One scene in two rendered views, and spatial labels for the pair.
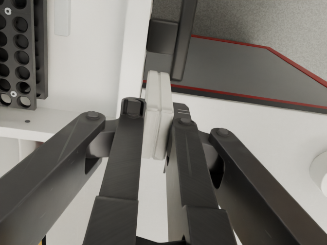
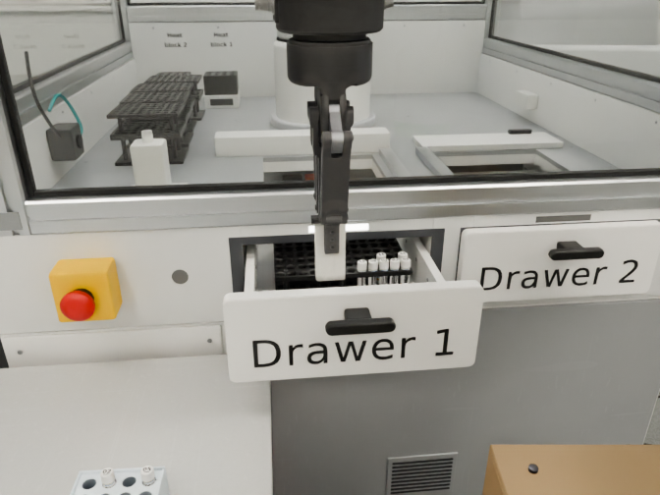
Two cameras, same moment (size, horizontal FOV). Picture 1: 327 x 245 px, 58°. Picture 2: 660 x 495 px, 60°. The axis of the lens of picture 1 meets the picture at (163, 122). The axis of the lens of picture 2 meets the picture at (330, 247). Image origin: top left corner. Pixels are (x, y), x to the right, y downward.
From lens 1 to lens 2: 55 cm
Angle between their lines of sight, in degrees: 74
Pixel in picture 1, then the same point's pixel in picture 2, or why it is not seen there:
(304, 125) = not seen: outside the picture
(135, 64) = (337, 292)
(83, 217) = (69, 394)
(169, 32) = (362, 314)
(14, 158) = (190, 314)
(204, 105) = (261, 482)
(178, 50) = (352, 320)
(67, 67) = not seen: hidden behind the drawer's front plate
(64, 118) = not seen: hidden behind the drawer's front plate
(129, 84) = (320, 291)
